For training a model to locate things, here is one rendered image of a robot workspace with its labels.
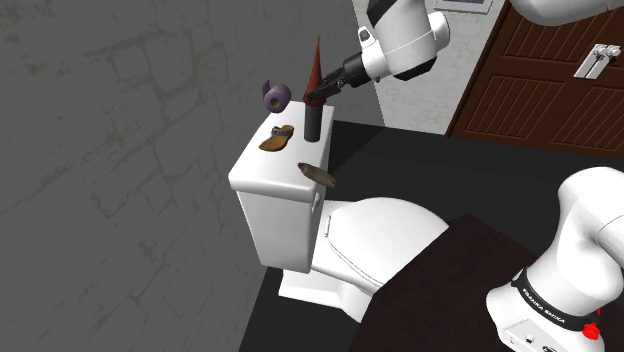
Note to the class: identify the white toilet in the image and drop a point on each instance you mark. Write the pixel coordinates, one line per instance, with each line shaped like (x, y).
(292, 195)

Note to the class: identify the red cone on black cylinder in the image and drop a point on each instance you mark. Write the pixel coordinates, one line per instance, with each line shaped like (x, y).
(312, 117)

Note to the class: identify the dark robot stand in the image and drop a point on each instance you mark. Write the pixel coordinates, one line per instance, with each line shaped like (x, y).
(438, 292)

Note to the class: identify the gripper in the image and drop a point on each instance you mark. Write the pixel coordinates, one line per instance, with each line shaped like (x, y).
(349, 69)

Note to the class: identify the brown cigar-shaped stick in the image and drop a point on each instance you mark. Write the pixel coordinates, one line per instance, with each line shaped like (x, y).
(318, 174)

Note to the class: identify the brown sandal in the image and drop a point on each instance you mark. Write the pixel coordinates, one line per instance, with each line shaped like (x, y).
(278, 138)

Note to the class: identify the purple toilet paper roll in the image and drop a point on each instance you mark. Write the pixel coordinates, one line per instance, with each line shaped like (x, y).
(277, 97)

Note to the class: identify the brown wooden door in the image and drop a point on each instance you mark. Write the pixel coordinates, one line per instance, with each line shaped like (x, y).
(536, 97)

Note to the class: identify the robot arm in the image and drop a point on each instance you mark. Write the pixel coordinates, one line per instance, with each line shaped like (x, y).
(404, 39)

